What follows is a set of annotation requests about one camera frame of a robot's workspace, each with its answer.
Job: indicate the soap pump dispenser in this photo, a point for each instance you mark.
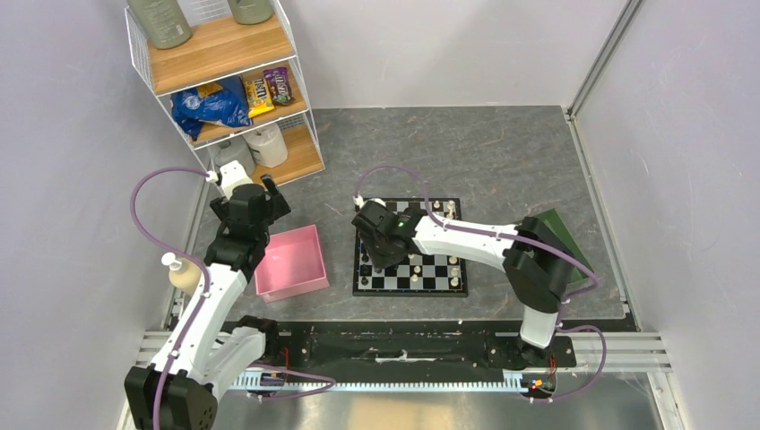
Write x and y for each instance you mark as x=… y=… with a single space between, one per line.
x=183 y=274

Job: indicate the yellow candy bag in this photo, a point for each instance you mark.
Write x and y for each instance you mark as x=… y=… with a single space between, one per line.
x=258 y=96

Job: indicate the pink plastic bin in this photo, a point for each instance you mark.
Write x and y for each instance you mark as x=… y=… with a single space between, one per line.
x=293 y=265

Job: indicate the white wire wooden shelf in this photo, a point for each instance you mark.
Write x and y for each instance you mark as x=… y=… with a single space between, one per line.
x=219 y=48

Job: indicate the grey-green bottle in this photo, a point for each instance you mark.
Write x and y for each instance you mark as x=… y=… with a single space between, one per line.
x=251 y=12
x=164 y=23

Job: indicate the blue snack bag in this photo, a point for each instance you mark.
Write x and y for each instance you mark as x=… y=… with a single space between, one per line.
x=222 y=102

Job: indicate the brown candy bag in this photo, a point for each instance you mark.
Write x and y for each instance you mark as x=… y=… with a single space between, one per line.
x=277 y=80

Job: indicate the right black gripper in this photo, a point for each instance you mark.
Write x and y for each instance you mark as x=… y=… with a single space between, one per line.
x=377 y=261

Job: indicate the white paper roll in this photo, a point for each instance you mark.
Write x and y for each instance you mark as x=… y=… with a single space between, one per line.
x=267 y=145

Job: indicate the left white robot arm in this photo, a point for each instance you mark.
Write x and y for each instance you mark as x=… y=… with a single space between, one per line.
x=184 y=382

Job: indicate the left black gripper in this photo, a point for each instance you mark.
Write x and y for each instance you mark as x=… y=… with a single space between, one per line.
x=276 y=207

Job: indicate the grey-green bottle right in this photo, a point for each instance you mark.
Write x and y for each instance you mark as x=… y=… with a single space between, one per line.
x=251 y=12

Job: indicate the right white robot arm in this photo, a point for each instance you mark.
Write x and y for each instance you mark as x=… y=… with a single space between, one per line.
x=536 y=263

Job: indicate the green plastic bin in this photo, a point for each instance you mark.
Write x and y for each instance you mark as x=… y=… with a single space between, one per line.
x=579 y=280

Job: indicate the black and white chessboard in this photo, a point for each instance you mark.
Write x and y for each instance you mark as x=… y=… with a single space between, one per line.
x=420 y=273

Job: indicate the translucent plastic jug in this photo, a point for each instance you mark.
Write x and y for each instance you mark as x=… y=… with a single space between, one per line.
x=234 y=149

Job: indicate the grey-green bottle left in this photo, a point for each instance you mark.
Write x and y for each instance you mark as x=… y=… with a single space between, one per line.
x=164 y=23

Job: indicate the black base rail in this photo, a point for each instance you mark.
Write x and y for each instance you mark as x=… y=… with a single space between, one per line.
x=410 y=352

